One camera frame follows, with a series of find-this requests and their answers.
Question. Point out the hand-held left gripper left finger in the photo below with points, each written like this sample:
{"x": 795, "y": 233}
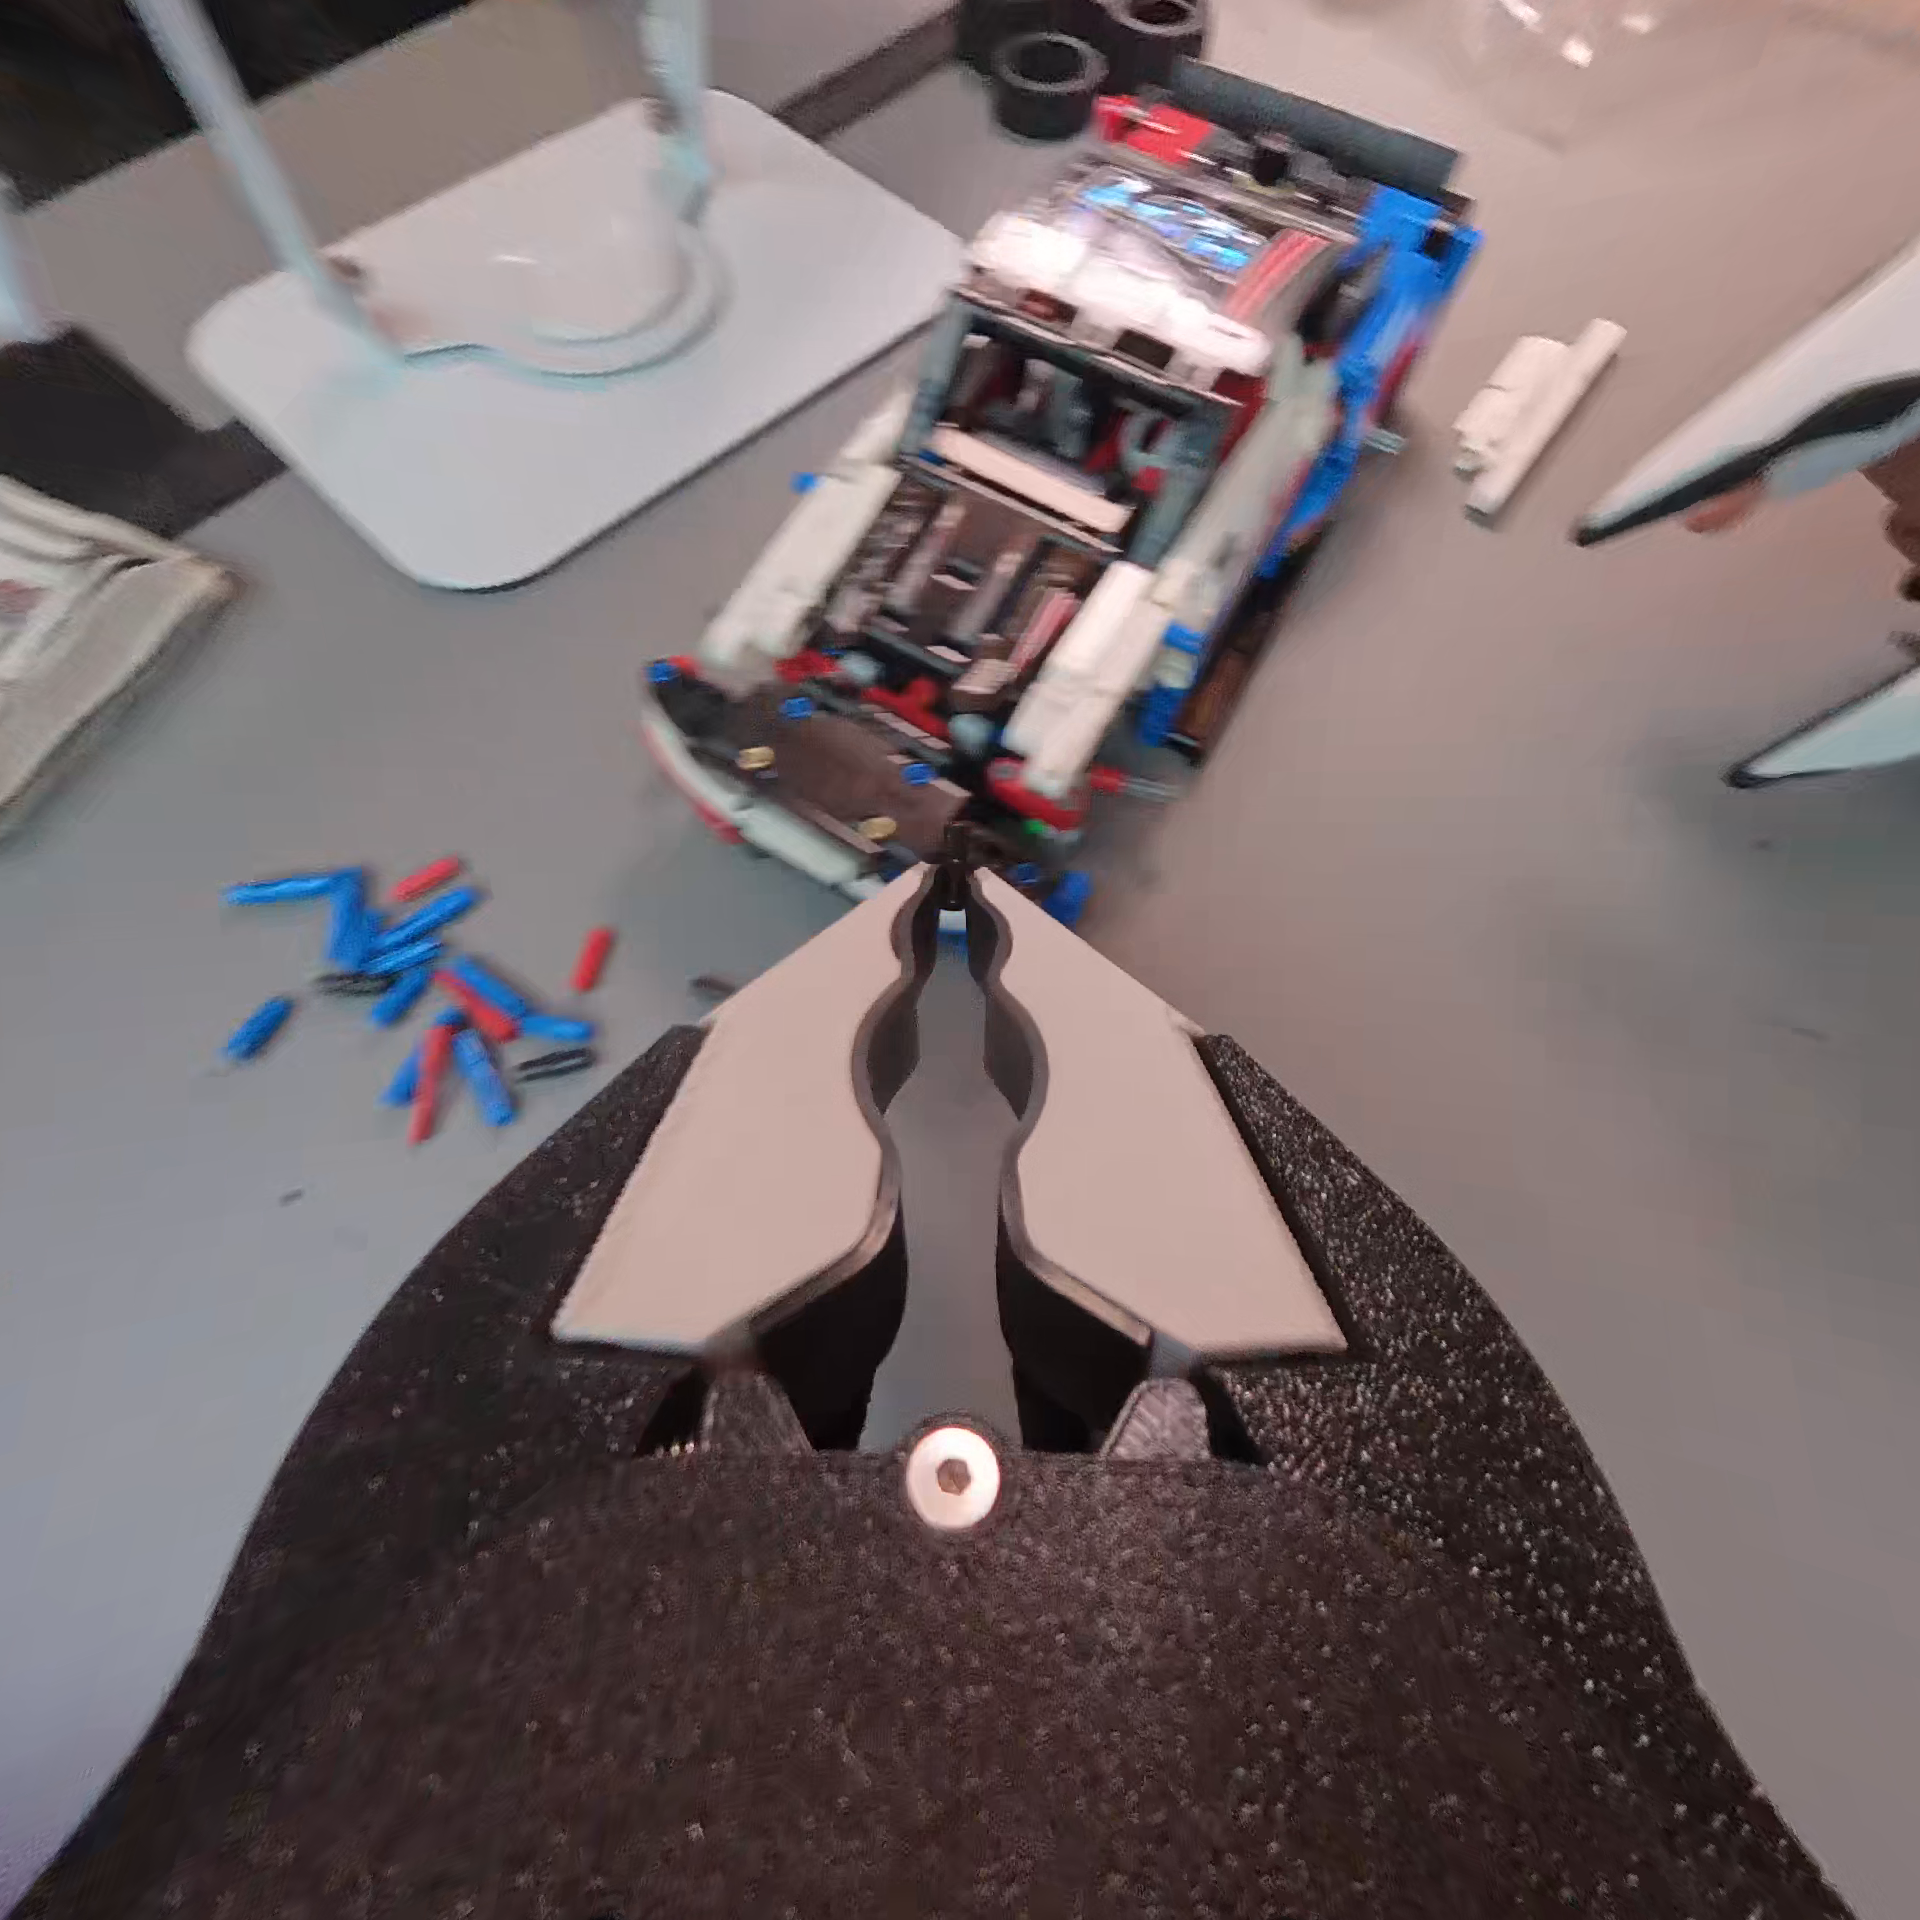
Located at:
{"x": 721, "y": 1185}

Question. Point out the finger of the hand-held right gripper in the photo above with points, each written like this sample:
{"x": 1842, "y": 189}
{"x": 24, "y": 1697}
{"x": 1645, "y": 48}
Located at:
{"x": 1769, "y": 405}
{"x": 1844, "y": 734}

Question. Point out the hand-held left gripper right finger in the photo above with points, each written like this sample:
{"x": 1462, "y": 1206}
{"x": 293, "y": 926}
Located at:
{"x": 1171, "y": 1185}

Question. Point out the small black brick piece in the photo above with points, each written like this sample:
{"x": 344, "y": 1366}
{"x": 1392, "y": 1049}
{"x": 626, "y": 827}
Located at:
{"x": 964, "y": 879}

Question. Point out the brick-built toy race car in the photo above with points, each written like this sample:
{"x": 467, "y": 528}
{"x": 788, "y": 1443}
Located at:
{"x": 1080, "y": 494}

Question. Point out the grey desk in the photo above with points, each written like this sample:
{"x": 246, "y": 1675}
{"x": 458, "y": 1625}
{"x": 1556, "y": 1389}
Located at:
{"x": 1499, "y": 974}

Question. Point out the black desk mat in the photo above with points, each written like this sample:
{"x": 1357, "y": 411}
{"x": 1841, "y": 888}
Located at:
{"x": 89, "y": 435}

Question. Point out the white brick assembly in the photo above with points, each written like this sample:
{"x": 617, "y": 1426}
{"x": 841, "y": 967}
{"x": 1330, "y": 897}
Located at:
{"x": 1529, "y": 422}

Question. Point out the pile of blue red pins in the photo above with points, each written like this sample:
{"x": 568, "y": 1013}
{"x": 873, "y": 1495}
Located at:
{"x": 421, "y": 991}

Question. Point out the clear plastic bags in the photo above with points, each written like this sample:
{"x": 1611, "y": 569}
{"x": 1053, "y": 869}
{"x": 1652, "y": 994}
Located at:
{"x": 1651, "y": 59}

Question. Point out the white monitor stand base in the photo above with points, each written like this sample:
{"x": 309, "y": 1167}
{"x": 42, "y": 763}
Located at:
{"x": 598, "y": 422}

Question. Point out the instruction booklet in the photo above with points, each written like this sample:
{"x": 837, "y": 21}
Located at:
{"x": 89, "y": 645}

